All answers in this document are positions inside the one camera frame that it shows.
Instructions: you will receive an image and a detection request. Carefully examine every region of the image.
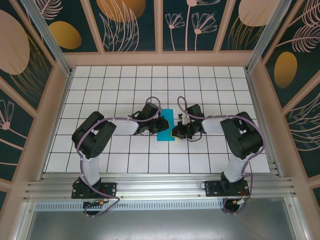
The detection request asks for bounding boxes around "blue paper sheet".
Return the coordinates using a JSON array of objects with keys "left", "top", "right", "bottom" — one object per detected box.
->
[{"left": 156, "top": 108, "right": 176, "bottom": 142}]

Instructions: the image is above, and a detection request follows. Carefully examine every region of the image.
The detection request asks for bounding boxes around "grey metal floor sheet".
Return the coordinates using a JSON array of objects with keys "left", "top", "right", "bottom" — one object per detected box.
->
[{"left": 23, "top": 197, "right": 301, "bottom": 240}]

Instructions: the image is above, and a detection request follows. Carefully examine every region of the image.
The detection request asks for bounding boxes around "red black power lead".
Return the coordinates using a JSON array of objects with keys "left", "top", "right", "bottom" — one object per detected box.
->
[
  {"left": 231, "top": 188, "right": 251, "bottom": 207},
  {"left": 83, "top": 198, "right": 110, "bottom": 208}
]

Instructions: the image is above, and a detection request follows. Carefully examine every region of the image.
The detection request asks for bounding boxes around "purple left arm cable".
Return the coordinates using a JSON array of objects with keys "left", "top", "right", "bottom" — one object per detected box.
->
[{"left": 76, "top": 96, "right": 162, "bottom": 219}]

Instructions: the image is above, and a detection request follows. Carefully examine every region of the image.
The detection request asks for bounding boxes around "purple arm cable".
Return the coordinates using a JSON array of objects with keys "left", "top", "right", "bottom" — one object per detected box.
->
[
  {"left": 76, "top": 96, "right": 162, "bottom": 219},
  {"left": 176, "top": 96, "right": 266, "bottom": 216}
]

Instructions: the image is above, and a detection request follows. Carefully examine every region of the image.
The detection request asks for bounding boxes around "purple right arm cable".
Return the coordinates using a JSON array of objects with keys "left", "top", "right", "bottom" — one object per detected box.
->
[{"left": 176, "top": 96, "right": 266, "bottom": 216}]

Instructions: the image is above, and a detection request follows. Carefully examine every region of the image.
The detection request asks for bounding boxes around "aluminium mounting rail beam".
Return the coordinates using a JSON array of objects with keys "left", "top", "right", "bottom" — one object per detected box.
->
[{"left": 23, "top": 172, "right": 297, "bottom": 201}]

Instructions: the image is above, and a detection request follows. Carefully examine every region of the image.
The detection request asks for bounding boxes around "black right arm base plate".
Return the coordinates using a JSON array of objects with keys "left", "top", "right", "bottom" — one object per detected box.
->
[{"left": 204, "top": 179, "right": 250, "bottom": 198}]

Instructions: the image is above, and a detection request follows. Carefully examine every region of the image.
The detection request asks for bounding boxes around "aluminium side rail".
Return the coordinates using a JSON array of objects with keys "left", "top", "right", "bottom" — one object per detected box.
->
[{"left": 246, "top": 71, "right": 285, "bottom": 179}]

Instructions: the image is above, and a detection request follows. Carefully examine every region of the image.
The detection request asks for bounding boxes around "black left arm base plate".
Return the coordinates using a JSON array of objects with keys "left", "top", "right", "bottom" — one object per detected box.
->
[{"left": 71, "top": 181, "right": 118, "bottom": 200}]

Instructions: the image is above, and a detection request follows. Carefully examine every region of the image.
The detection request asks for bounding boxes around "slotted metal cable duct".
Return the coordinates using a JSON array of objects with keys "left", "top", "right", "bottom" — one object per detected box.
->
[{"left": 34, "top": 201, "right": 226, "bottom": 211}]

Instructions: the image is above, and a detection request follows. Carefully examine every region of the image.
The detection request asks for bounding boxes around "aluminium frame post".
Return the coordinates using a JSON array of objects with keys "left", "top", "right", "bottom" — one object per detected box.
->
[
  {"left": 19, "top": 0, "right": 75, "bottom": 77},
  {"left": 244, "top": 0, "right": 294, "bottom": 75}
]

